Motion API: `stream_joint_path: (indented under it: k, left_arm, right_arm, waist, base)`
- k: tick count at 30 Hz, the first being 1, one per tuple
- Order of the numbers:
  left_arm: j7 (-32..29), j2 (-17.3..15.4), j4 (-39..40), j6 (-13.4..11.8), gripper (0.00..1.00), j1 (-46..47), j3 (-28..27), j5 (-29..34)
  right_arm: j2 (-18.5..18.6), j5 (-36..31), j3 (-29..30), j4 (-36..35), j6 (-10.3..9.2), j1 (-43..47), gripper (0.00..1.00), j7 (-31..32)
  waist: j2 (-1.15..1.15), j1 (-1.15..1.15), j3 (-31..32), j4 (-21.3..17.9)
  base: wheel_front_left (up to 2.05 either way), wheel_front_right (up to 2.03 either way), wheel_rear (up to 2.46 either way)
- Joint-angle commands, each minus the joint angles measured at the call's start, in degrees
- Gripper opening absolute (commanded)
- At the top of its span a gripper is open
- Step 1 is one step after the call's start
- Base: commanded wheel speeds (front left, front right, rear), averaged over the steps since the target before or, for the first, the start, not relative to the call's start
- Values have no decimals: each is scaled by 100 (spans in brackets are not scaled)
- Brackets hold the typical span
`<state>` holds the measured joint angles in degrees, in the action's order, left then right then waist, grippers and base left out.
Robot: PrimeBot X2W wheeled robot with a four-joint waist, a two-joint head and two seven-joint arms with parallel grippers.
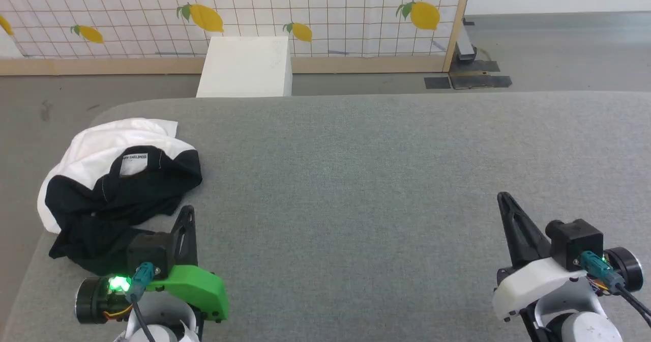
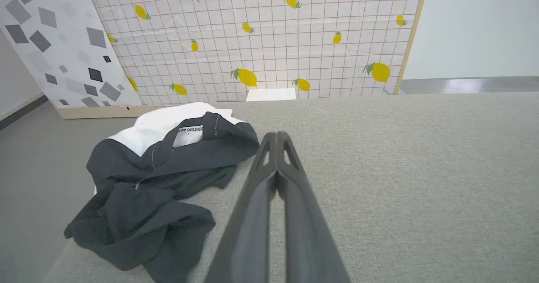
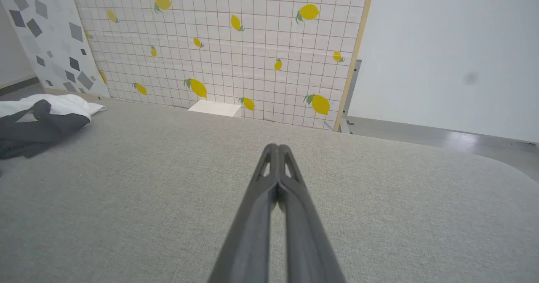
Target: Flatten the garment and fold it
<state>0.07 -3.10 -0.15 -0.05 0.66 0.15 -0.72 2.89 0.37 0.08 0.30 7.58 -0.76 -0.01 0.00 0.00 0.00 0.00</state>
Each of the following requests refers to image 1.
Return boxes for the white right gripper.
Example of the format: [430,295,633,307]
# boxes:
[492,191,644,323]

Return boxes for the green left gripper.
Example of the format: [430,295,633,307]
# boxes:
[75,205,230,326]

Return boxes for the white and black t-shirt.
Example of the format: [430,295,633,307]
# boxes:
[37,118,203,277]

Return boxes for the grey fabric sofa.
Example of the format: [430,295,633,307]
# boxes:
[0,91,651,342]

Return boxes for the white box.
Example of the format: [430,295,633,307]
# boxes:
[196,36,293,98]

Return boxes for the lemon print partition screen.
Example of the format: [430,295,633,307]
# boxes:
[0,0,474,76]

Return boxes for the grey metal stand post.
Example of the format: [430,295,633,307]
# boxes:
[455,18,478,62]

